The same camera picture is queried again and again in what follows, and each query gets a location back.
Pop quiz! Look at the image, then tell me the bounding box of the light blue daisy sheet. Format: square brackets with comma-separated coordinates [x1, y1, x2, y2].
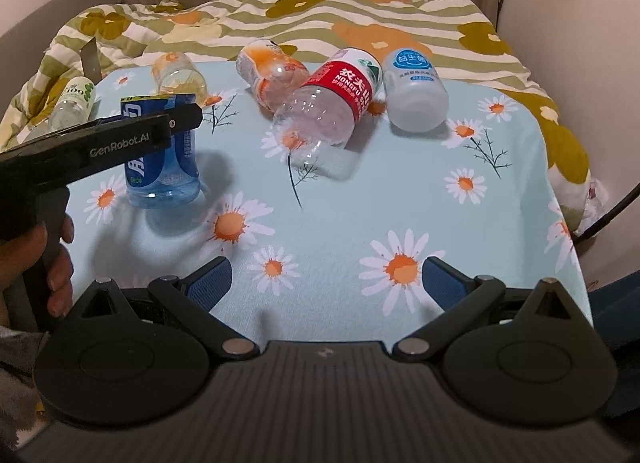
[64, 59, 595, 346]

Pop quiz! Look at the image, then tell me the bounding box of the white bottle blue label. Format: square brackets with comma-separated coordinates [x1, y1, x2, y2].
[382, 48, 450, 133]

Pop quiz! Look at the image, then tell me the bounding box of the red label clear bottle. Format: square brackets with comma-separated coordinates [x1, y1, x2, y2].
[272, 47, 384, 180]

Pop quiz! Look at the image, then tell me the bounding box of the green label clear bottle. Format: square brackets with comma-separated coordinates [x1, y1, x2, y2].
[46, 76, 97, 130]

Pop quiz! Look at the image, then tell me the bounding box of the blue label plastic bottle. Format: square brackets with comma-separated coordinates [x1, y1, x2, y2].
[120, 92, 202, 209]

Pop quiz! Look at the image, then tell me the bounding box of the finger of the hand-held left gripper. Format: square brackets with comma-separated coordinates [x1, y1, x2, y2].
[166, 103, 204, 134]

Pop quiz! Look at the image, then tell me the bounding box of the black cable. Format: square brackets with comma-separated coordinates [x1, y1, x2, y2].
[574, 163, 640, 245]

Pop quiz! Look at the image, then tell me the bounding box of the yellowish clear plastic bottle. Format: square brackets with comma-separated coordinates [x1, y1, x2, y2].
[151, 52, 209, 107]

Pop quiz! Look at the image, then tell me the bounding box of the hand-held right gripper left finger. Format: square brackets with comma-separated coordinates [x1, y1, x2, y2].
[62, 257, 258, 361]

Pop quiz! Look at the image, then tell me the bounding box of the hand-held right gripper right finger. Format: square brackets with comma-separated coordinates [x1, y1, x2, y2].
[394, 257, 597, 362]

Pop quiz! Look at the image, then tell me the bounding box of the orange label clear bottle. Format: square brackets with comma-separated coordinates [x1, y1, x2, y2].
[235, 39, 312, 113]

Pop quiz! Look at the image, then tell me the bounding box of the person's left hand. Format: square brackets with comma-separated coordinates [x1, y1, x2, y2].
[0, 213, 76, 320]

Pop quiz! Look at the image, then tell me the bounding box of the grey flat strip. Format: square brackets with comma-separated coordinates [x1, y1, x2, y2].
[79, 37, 102, 80]

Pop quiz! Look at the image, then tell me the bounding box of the striped floral quilt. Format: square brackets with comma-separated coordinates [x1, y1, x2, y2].
[0, 0, 609, 238]

